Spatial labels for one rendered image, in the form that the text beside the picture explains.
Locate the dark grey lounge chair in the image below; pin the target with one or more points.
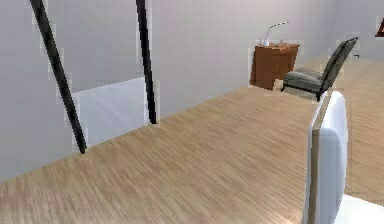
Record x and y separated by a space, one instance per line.
311 78

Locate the white chair with wooden edge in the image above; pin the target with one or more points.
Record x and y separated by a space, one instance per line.
330 160

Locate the brown wooden desk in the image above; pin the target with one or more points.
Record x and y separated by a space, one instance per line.
270 63

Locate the white desk lamp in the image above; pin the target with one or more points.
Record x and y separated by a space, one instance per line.
268 35

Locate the dark red framed picture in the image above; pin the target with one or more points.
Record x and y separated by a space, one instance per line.
380 30

